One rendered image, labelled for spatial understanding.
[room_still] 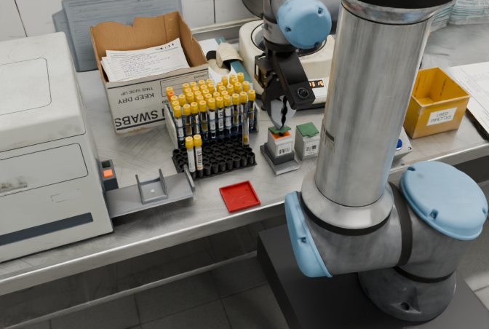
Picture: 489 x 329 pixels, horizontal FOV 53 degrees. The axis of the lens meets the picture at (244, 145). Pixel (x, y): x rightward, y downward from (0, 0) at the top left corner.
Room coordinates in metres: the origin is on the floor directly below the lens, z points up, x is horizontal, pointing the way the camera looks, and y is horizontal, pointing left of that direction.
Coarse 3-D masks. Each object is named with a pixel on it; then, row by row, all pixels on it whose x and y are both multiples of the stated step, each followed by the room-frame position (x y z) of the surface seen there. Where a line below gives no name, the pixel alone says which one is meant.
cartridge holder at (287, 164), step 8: (264, 144) 0.82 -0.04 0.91; (264, 152) 0.82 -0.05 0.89; (272, 152) 0.79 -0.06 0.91; (272, 160) 0.78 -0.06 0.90; (280, 160) 0.78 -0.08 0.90; (288, 160) 0.79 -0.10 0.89; (272, 168) 0.77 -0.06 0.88; (280, 168) 0.76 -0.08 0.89; (288, 168) 0.77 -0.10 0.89; (296, 168) 0.77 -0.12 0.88
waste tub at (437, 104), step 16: (416, 80) 1.02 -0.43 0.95; (432, 80) 1.03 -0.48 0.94; (448, 80) 0.99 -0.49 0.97; (416, 96) 1.02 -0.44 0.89; (432, 96) 1.02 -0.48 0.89; (448, 96) 0.97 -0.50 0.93; (464, 96) 0.91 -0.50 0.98; (416, 112) 0.88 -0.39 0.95; (432, 112) 0.88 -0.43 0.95; (448, 112) 0.90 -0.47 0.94; (464, 112) 0.91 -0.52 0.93; (416, 128) 0.88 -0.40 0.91; (432, 128) 0.89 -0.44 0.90; (448, 128) 0.90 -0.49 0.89
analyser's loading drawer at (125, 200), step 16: (160, 176) 0.69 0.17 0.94; (176, 176) 0.71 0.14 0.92; (112, 192) 0.67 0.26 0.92; (128, 192) 0.67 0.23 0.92; (144, 192) 0.67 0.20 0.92; (160, 192) 0.67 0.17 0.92; (176, 192) 0.67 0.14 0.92; (192, 192) 0.67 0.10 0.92; (112, 208) 0.63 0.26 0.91; (128, 208) 0.63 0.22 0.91; (144, 208) 0.63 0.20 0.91
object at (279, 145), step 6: (270, 132) 0.81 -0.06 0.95; (282, 132) 0.81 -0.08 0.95; (288, 132) 0.81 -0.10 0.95; (270, 138) 0.81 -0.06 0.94; (276, 138) 0.79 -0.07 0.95; (282, 138) 0.79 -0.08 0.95; (288, 138) 0.80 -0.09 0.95; (270, 144) 0.81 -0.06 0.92; (276, 144) 0.78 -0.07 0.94; (282, 144) 0.78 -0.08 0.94; (288, 144) 0.79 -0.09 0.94; (276, 150) 0.78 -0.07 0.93; (282, 150) 0.78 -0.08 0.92; (288, 150) 0.79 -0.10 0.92
